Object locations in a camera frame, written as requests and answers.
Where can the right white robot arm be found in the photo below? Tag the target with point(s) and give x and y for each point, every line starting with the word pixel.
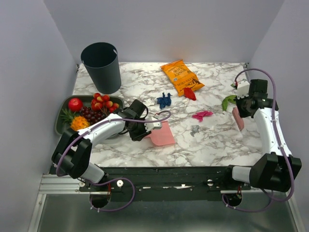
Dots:
pixel 277 167

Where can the dark grape bunch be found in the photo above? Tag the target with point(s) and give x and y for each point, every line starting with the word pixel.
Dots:
pixel 92 116

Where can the red paper scrap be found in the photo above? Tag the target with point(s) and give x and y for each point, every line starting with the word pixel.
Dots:
pixel 189 93

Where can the pink hand brush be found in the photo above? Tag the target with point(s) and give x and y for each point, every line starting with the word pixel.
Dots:
pixel 239 121

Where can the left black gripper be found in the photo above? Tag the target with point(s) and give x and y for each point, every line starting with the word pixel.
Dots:
pixel 139 137

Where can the red cherry bunch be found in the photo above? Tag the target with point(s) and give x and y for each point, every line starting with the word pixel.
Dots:
pixel 103 103

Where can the grey fruit tray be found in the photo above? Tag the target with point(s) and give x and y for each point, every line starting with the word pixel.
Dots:
pixel 61 125

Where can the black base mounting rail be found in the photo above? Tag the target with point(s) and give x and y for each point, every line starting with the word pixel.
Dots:
pixel 162 184

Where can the dark grey waste bin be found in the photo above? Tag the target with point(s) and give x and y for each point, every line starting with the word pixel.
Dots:
pixel 101 62

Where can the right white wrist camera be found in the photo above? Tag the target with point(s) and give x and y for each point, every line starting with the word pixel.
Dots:
pixel 243 89

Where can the magenta paper scrap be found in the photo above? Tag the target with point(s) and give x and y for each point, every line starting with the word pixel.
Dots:
pixel 200 115

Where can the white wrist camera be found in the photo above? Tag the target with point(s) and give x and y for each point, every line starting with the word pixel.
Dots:
pixel 243 89
pixel 152 124

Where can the red apple back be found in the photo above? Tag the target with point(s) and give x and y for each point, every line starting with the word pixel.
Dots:
pixel 75 104

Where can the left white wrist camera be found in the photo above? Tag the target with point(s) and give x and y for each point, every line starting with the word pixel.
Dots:
pixel 152 124

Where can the orange chips bag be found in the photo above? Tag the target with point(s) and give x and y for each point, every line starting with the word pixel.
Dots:
pixel 181 77

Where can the blue paper scrap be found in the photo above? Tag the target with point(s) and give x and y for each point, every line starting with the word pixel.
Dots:
pixel 164 101

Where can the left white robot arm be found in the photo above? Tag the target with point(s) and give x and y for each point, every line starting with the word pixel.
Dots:
pixel 72 154

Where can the grey paper scrap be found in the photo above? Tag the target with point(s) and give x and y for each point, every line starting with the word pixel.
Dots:
pixel 195 129

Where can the white paper scrap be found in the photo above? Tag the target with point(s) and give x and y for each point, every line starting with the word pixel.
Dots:
pixel 149 102

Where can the aluminium frame rail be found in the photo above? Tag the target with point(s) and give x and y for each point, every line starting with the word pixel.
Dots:
pixel 51 184

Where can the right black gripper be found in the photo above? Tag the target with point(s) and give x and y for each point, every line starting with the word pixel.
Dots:
pixel 242 114

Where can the pink dustpan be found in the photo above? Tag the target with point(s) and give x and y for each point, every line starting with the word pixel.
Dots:
pixel 163 136

